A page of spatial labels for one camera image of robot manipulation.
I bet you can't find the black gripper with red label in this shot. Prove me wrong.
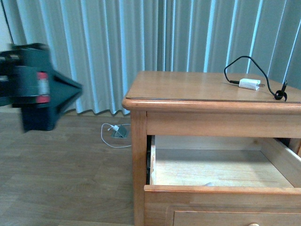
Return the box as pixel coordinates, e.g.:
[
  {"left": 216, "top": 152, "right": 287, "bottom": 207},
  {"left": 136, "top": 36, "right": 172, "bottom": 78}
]
[{"left": 0, "top": 43, "right": 83, "bottom": 132}]

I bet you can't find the wooden drawer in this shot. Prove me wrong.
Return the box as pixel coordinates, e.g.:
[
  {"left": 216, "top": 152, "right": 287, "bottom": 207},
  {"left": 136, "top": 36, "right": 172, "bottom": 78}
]
[{"left": 144, "top": 136, "right": 301, "bottom": 226}]

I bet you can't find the grey pleated curtain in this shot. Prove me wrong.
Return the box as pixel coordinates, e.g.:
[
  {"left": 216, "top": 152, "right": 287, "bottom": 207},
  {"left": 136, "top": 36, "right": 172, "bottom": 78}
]
[{"left": 0, "top": 0, "right": 301, "bottom": 113}]

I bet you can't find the white plug adapter on floor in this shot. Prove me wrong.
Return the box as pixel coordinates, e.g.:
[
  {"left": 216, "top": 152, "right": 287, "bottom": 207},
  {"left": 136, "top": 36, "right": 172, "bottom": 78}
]
[{"left": 107, "top": 125, "right": 119, "bottom": 132}]

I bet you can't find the open metal floor socket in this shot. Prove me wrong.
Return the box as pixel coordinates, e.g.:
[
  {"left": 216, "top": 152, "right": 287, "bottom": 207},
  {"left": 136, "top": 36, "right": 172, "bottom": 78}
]
[{"left": 111, "top": 125, "right": 129, "bottom": 138}]

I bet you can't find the wooden nightstand cabinet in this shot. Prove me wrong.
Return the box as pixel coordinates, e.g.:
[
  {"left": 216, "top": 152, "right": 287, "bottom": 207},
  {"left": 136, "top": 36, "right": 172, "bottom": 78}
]
[{"left": 122, "top": 72, "right": 301, "bottom": 226}]

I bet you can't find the white power adapter on nightstand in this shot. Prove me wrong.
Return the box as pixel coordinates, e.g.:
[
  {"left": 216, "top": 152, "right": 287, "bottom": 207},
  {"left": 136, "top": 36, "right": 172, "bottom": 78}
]
[{"left": 238, "top": 78, "right": 265, "bottom": 90}]

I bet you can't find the white charger cable on floor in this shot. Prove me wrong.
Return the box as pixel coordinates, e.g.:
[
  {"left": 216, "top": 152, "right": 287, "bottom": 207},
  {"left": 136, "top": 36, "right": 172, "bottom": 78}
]
[{"left": 101, "top": 122, "right": 132, "bottom": 149}]

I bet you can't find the black cable on nightstand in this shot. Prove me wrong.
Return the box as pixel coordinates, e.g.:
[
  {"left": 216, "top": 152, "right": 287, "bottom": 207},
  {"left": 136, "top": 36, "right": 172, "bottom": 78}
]
[{"left": 223, "top": 56, "right": 289, "bottom": 102}]

